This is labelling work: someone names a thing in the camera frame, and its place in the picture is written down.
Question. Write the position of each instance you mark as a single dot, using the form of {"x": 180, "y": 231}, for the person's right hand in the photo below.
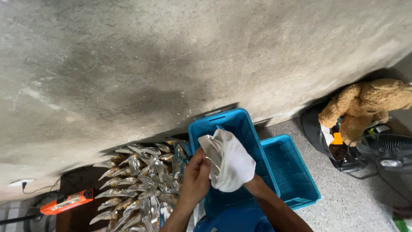
{"x": 253, "y": 184}

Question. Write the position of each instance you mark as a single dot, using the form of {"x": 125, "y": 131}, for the person's left hand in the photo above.
{"x": 194, "y": 182}

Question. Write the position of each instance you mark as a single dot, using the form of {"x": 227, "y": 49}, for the person's left fingers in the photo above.
{"x": 204, "y": 160}

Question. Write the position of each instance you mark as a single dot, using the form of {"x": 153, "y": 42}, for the silver foil pouch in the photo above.
{"x": 210, "y": 150}

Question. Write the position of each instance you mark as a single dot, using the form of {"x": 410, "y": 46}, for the white cloth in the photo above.
{"x": 233, "y": 164}

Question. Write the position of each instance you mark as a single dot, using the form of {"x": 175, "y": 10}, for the tall blue plastic crate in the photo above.
{"x": 238, "y": 129}

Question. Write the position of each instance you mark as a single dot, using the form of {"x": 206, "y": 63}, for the white plastic sheet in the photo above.
{"x": 198, "y": 214}

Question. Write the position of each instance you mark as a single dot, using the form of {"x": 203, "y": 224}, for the pile of silver snack packets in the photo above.
{"x": 141, "y": 187}

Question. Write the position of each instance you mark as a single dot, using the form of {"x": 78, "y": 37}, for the person's blue clothing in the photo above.
{"x": 233, "y": 222}

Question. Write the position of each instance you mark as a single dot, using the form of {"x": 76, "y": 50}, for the low blue plastic crate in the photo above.
{"x": 289, "y": 170}

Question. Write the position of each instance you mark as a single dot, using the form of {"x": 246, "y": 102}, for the black bag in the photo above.
{"x": 313, "y": 132}

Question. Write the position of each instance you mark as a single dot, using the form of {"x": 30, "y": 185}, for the white paper sheet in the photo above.
{"x": 327, "y": 135}

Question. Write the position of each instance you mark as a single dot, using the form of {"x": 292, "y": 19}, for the small orange plastic item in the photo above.
{"x": 337, "y": 139}

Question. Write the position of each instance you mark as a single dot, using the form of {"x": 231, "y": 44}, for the orange heat sealer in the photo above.
{"x": 66, "y": 202}

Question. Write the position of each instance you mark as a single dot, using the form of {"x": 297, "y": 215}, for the brown teddy bear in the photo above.
{"x": 363, "y": 103}

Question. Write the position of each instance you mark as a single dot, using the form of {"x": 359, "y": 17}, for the black round object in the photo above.
{"x": 40, "y": 214}

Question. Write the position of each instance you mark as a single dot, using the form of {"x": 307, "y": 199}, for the black floor fan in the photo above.
{"x": 388, "y": 154}

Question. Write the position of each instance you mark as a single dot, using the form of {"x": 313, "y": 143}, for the green and white bag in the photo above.
{"x": 403, "y": 221}

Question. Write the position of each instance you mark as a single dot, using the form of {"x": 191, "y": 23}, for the white wall socket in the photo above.
{"x": 20, "y": 182}

